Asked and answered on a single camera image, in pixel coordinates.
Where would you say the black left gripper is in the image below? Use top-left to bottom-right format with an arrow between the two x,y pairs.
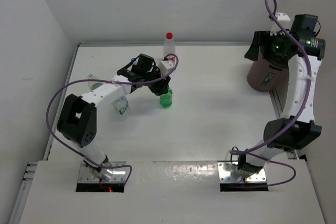
142,66 -> 170,95

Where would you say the green plastic bottle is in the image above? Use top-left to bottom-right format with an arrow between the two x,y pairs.
160,88 -> 173,108

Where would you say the blue cap clear bottle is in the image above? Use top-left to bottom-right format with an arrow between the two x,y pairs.
131,56 -> 140,65

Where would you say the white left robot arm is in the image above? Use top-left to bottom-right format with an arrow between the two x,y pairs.
57,54 -> 176,169

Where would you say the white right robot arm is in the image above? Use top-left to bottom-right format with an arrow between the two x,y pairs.
237,14 -> 326,174

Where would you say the brown bin black rim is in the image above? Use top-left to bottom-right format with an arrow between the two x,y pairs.
247,51 -> 289,92

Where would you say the red cap labelled bottle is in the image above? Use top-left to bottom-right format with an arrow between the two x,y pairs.
163,33 -> 175,63

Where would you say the blue label clear bottle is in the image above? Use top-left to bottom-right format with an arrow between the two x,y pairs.
111,96 -> 129,116

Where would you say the green label clear bottle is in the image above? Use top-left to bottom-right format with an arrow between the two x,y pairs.
87,73 -> 104,91

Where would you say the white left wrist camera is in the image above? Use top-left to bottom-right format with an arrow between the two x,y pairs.
158,60 -> 175,76

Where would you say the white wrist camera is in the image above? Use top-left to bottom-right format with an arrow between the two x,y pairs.
158,60 -> 175,76
270,12 -> 291,36

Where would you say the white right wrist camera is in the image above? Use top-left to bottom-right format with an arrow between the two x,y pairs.
270,12 -> 291,36

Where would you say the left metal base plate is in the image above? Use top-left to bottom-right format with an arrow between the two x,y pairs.
77,161 -> 127,185

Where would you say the metal base plate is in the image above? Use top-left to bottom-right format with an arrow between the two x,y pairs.
77,161 -> 127,185
217,161 -> 267,185

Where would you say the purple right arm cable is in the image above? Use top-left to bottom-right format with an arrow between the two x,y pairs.
229,0 -> 314,187

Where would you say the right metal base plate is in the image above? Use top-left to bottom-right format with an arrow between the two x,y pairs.
217,161 -> 267,185

